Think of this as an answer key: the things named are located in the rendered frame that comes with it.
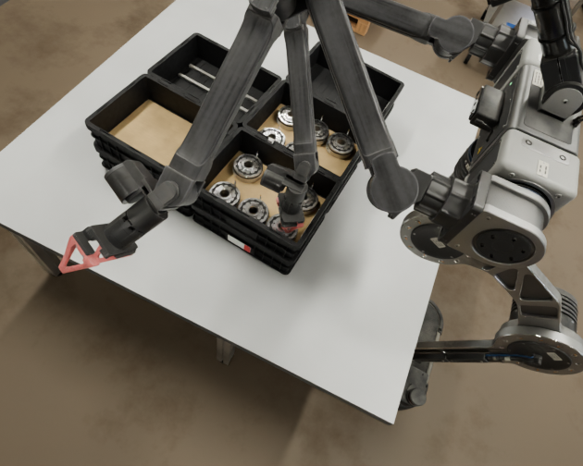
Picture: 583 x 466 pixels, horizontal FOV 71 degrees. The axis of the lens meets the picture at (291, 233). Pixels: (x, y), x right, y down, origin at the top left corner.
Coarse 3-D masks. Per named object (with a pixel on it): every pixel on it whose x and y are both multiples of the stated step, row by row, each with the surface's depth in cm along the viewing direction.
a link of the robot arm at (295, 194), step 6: (288, 180) 110; (294, 180) 110; (282, 186) 110; (288, 186) 109; (294, 186) 109; (300, 186) 109; (306, 186) 110; (288, 192) 110; (294, 192) 109; (300, 192) 109; (288, 198) 112; (294, 198) 110; (300, 198) 111
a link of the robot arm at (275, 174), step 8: (272, 168) 110; (280, 168) 109; (288, 168) 112; (304, 168) 105; (264, 176) 110; (272, 176) 110; (280, 176) 110; (296, 176) 107; (304, 176) 106; (264, 184) 111; (272, 184) 110; (280, 184) 110
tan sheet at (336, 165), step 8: (280, 104) 160; (272, 120) 155; (264, 128) 153; (280, 128) 154; (288, 136) 152; (320, 144) 153; (320, 152) 151; (320, 160) 149; (328, 160) 150; (336, 160) 151; (344, 160) 151; (328, 168) 148; (336, 168) 149; (344, 168) 149
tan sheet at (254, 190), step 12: (228, 168) 141; (264, 168) 143; (216, 180) 138; (228, 180) 138; (240, 192) 137; (252, 192) 138; (264, 192) 138; (276, 192) 139; (276, 204) 137; (312, 216) 137; (300, 228) 134
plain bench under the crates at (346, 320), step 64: (192, 0) 203; (128, 64) 175; (384, 64) 203; (64, 128) 154; (448, 128) 188; (0, 192) 137; (64, 192) 141; (128, 256) 133; (192, 256) 137; (320, 256) 145; (384, 256) 149; (192, 320) 127; (256, 320) 130; (320, 320) 134; (384, 320) 137; (320, 384) 124; (384, 384) 127
